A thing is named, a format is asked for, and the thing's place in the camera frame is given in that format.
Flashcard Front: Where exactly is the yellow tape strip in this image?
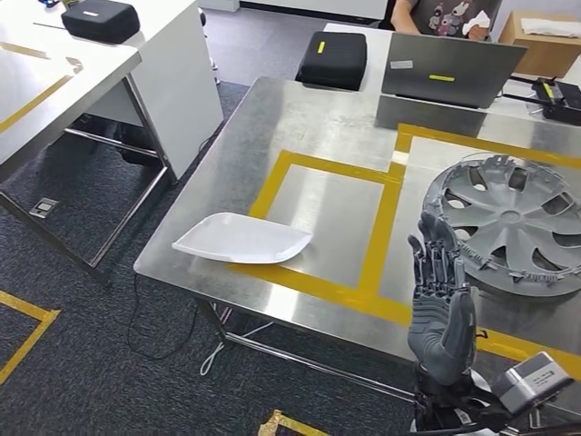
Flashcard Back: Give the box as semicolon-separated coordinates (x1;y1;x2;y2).
0;74;73;134

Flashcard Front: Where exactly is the person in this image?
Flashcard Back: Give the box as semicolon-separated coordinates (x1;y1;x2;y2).
390;0;503;41

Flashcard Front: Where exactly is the yellow floor tape square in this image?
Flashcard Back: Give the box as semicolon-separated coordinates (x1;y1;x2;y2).
257;409;329;436
0;290;61;386

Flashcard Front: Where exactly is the steel frame table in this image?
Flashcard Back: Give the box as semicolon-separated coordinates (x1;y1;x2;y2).
0;26;178;285

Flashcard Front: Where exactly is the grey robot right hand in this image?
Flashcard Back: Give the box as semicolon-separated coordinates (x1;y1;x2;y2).
407;210;478;388

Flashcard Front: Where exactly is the white tissue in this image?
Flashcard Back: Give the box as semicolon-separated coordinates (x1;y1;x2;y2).
462;10;492;35

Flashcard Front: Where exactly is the tan cardboard box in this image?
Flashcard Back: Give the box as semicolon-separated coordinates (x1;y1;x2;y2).
498;10;581;79

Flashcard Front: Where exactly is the grey plastic wheel cover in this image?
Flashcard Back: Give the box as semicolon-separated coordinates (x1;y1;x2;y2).
422;153;581;299

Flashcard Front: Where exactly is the black case with white label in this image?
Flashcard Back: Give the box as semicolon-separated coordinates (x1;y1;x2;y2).
61;0;142;45

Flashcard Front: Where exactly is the black device with yellow sticker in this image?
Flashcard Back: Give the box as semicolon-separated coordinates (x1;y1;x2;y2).
531;78;581;126

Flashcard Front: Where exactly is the white power cable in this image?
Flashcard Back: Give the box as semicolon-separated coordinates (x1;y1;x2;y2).
199;322;274;377

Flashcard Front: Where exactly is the grey floor socket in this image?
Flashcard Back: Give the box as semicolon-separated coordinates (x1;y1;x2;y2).
29;197;59;220

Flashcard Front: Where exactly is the white plastic panel part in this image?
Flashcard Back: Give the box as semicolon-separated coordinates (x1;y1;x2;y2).
171;212;313;266

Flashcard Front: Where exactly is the black cable loop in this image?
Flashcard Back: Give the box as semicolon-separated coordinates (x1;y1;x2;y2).
127;273;201;362

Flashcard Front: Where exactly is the yellow tape rectangle marking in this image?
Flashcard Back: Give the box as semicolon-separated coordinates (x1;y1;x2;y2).
227;123;581;383

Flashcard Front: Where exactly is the stainless steel workbench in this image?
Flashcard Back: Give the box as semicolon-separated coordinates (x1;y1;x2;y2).
134;74;581;422

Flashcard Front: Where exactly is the white cloth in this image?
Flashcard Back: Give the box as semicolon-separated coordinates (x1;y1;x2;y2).
520;17;581;39

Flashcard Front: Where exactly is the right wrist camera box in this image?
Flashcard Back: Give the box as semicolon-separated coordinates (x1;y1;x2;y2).
491;352;574;418

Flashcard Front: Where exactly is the grey laptop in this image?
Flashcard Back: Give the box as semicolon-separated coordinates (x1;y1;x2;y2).
380;32;528;112

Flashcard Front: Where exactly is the black case with yellow sticker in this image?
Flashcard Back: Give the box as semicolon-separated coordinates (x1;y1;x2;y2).
294;31;369;93

